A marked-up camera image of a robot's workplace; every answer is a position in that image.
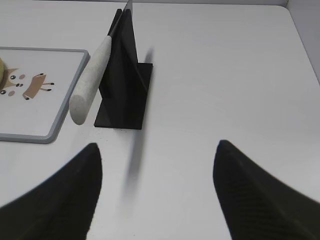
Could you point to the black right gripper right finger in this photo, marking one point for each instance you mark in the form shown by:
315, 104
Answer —
258, 206

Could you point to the white cutting board, grey rim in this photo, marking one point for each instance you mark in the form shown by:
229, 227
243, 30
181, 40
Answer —
35, 91

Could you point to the cleaver knife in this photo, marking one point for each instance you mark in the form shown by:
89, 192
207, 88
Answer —
89, 81

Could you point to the black knife stand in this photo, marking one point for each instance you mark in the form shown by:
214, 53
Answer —
125, 84

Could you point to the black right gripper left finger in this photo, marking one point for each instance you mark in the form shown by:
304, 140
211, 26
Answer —
60, 208

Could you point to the yellow plastic banana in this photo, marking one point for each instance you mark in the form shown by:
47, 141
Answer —
2, 73

